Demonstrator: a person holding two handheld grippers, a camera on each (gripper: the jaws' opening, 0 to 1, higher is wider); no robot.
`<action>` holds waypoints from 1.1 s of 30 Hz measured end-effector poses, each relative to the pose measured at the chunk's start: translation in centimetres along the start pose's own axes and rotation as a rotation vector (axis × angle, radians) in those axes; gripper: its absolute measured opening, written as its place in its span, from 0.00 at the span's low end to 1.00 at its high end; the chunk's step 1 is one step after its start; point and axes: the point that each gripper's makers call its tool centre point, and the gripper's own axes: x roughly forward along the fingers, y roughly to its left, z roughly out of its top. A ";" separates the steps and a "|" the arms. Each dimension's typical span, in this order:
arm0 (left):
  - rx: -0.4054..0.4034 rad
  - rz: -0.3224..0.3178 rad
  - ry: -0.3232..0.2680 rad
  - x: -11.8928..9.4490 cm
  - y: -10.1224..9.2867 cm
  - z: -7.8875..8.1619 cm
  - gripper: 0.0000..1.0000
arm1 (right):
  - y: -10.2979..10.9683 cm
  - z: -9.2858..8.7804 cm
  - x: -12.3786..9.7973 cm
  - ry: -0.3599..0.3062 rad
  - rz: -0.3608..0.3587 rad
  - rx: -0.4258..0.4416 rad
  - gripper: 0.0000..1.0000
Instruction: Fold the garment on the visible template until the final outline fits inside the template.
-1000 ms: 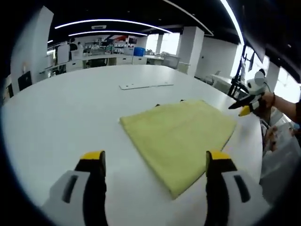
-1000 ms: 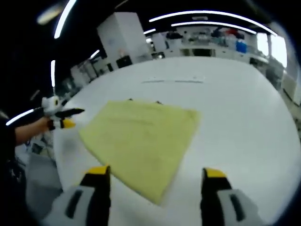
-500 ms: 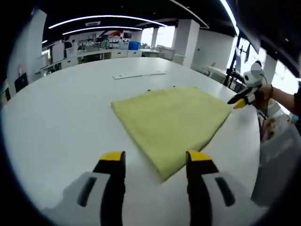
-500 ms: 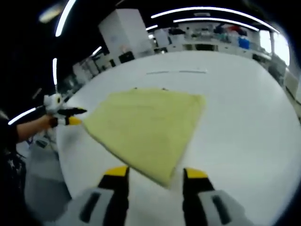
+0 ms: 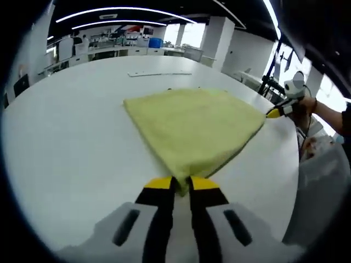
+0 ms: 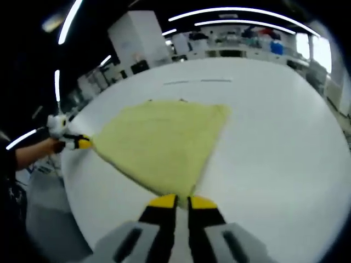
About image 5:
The black box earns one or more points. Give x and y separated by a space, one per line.
21 85

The person's patterned clothing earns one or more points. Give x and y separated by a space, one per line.
315 142

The white pillar with red sign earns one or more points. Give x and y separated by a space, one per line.
38 54

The person's right hand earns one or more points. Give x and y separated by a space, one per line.
307 105

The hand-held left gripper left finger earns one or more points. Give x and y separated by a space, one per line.
156 208

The long curved ceiling light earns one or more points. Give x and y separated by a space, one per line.
123 8

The black equipment stand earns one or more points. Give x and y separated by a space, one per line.
272 83

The white lab counter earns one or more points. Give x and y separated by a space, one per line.
129 51

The short curved ceiling light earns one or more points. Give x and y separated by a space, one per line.
115 21

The blue crate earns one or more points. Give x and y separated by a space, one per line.
155 43

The yellow garment with dark sleeves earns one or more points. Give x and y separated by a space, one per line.
192 128

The plain white square pillar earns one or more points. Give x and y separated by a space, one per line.
216 41

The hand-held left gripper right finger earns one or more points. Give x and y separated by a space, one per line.
208 202

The white cabinet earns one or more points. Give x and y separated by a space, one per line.
65 49

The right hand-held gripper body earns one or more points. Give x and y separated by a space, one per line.
294 91

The white side desk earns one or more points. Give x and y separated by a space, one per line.
248 76

